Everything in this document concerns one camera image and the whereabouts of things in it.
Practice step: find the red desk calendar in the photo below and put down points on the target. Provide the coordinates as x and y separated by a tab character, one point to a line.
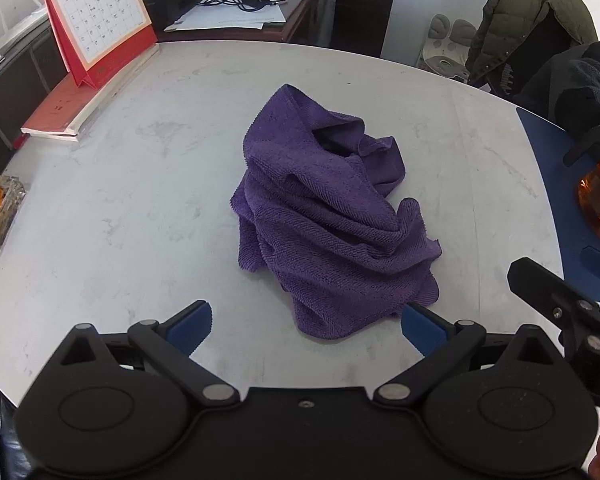
95	5

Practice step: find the glass ashtray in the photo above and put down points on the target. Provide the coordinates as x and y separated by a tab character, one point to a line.
11	200

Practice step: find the purple towel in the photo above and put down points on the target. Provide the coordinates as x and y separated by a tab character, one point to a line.
320	210

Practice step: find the black office chair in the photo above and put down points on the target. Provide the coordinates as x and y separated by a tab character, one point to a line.
545	45

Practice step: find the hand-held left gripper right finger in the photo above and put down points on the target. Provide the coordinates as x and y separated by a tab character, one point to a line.
420	327

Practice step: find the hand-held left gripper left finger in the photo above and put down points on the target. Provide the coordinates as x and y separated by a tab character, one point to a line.
192	322

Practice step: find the white paper sheets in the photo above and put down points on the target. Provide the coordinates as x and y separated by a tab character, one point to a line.
230	17

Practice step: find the black cabinet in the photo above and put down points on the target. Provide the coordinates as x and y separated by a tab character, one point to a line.
362	5

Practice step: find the blue table mat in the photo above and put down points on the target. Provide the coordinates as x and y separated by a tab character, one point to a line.
555	185

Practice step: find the brown wooden desk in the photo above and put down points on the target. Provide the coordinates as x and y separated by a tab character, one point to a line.
300	15

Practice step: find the green padded jacket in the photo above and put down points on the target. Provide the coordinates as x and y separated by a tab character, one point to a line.
515	10

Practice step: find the grey plush slipper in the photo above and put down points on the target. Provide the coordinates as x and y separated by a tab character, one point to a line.
463	31
439	27

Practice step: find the red cover book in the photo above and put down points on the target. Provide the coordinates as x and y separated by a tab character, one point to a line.
65	105

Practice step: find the black fleece garment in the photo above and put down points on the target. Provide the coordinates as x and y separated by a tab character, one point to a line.
580	80

